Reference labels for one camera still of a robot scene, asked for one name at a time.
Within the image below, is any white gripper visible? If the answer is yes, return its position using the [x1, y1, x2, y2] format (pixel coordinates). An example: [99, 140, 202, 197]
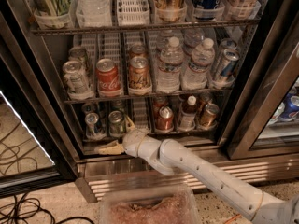
[94, 115, 147, 157]

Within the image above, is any green soda can front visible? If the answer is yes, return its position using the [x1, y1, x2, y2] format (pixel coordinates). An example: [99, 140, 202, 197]
[108, 110, 126, 137]

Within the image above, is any green soda can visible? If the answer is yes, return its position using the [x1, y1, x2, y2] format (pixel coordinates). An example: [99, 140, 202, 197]
[108, 110, 126, 137]
[111, 100, 126, 114]

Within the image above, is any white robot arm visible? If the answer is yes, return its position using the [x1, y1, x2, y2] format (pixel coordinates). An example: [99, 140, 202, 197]
[120, 128, 299, 224]

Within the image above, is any green soda can rear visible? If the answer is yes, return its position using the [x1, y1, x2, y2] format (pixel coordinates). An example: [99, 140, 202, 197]
[111, 100, 126, 114]

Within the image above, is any white empty glide tray bottom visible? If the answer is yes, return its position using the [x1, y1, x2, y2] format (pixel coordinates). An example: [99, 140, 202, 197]
[132, 98, 151, 133]

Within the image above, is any white empty glide tray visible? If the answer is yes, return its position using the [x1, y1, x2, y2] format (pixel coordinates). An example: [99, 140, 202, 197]
[117, 0, 150, 26]
[132, 98, 151, 133]

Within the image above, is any red can bottom front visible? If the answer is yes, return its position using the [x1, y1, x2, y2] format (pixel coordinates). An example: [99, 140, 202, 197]
[156, 106, 174, 131]

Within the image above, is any steel fridge bottom grille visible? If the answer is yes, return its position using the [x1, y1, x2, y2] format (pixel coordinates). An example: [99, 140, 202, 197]
[76, 147, 299, 203]

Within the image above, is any red can bottom rear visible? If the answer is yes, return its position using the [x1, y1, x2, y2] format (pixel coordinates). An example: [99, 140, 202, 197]
[152, 96, 168, 116]

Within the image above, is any red coca-cola can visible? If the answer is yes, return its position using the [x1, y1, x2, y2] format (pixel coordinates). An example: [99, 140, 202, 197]
[96, 59, 121, 91]

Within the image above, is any silver can middle front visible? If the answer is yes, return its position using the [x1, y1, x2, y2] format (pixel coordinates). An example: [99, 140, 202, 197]
[63, 60, 91, 94]

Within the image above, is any orange can middle front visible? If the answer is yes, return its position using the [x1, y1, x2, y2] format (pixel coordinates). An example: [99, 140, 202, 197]
[129, 56, 150, 89]

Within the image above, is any orange can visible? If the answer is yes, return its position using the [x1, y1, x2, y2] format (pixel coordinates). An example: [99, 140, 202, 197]
[129, 44, 148, 59]
[129, 56, 150, 89]

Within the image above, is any orange can middle rear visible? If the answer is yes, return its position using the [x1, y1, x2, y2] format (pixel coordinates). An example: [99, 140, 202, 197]
[129, 44, 148, 59]

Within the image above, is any copper can bottom front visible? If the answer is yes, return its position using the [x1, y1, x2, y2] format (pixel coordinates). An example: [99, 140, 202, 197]
[199, 104, 220, 128]

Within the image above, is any copper can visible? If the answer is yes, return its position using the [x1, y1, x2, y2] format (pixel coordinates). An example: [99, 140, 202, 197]
[199, 104, 220, 128]
[198, 92, 213, 113]

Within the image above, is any open glass fridge door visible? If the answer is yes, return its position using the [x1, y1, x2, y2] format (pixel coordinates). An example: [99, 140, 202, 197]
[0, 17, 77, 198]

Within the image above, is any copper can bottom rear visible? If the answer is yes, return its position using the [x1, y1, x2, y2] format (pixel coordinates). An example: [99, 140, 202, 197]
[198, 92, 213, 113]

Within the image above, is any silver can middle rear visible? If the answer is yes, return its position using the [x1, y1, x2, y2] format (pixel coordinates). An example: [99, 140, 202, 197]
[68, 46, 90, 70]

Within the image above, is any blue silver slim can front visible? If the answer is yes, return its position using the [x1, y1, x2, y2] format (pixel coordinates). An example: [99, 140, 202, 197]
[213, 49, 239, 82]

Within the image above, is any blue silver slim can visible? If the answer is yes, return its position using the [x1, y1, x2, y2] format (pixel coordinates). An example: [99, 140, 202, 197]
[213, 49, 239, 82]
[217, 38, 237, 55]

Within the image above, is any clear bottle top shelf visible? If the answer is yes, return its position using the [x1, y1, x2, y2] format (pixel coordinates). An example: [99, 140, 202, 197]
[76, 0, 111, 28]

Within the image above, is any blue silver slim can rear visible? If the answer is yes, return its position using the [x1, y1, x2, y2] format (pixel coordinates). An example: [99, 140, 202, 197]
[217, 38, 237, 55]

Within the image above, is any right glass fridge door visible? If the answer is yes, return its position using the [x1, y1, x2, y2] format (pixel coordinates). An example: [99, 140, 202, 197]
[225, 0, 299, 160]

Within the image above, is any blue pepsi can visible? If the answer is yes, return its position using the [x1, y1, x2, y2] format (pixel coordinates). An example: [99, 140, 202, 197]
[279, 95, 299, 122]

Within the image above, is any brown juice bottle white cap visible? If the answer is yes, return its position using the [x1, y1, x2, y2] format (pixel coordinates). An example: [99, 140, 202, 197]
[178, 95, 197, 131]

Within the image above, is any clear plastic bin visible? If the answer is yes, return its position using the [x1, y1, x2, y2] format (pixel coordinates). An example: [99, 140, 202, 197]
[99, 184, 199, 224]

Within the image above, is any water bottle front left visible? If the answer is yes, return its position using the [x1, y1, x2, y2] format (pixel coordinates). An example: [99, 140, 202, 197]
[157, 36, 184, 93]

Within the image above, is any water bottle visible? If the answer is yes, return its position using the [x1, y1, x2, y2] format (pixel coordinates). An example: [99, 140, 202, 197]
[156, 30, 174, 57]
[183, 28, 205, 55]
[157, 36, 184, 93]
[182, 38, 215, 90]

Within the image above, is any water bottle front right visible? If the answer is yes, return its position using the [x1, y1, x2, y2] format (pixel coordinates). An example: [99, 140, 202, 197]
[182, 38, 215, 90]

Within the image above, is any water bottle rear left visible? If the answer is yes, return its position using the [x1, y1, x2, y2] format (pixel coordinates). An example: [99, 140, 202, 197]
[156, 30, 174, 57]

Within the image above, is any water bottle rear right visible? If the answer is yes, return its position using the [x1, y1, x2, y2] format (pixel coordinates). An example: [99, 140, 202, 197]
[183, 28, 205, 55]

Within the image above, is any white empty glide tray top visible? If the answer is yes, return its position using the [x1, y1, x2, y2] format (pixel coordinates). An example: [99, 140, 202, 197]
[117, 0, 150, 26]

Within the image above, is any black cable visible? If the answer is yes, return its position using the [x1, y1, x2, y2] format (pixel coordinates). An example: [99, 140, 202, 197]
[0, 192, 95, 224]

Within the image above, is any orange cable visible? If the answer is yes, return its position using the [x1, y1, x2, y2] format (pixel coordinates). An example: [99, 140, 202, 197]
[223, 214, 243, 224]

